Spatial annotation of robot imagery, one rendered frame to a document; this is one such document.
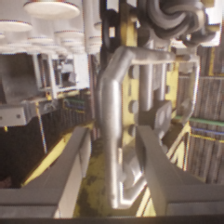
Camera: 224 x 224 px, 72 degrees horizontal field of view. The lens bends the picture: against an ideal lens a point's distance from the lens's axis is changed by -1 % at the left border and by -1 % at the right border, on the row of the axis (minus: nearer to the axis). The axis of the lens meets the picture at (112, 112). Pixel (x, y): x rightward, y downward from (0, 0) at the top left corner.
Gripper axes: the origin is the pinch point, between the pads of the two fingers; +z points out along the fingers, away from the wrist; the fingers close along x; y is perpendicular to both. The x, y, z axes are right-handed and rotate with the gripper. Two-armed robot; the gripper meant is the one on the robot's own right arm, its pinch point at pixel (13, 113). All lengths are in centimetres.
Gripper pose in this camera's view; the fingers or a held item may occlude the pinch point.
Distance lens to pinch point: 26.7
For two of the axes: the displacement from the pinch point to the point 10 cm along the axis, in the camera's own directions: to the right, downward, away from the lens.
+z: 9.8, -0.8, 1.6
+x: -1.7, -2.9, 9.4
